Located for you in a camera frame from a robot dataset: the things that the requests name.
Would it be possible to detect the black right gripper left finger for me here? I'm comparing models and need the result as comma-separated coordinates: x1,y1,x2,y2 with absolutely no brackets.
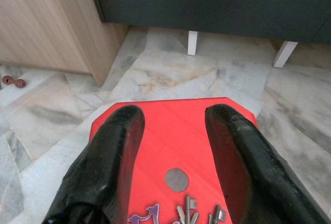
42,104,145,224

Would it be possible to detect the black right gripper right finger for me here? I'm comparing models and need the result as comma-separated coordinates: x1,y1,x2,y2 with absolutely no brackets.
205,104,331,224

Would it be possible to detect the purple keychain charm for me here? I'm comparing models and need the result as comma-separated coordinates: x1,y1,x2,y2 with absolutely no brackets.
128,203,161,224

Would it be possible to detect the red plastic stool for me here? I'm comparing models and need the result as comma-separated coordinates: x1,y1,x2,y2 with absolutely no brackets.
89,97,258,224

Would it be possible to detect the white cabinet leg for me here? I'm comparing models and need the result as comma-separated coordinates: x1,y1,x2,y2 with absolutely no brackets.
187,30,199,56
273,41,298,68

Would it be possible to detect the light wood cabinet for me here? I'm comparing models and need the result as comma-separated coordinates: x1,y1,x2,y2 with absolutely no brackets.
0,0,130,86

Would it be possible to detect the dark grey cabinet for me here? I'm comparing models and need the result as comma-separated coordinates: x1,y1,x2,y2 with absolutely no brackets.
86,0,331,44

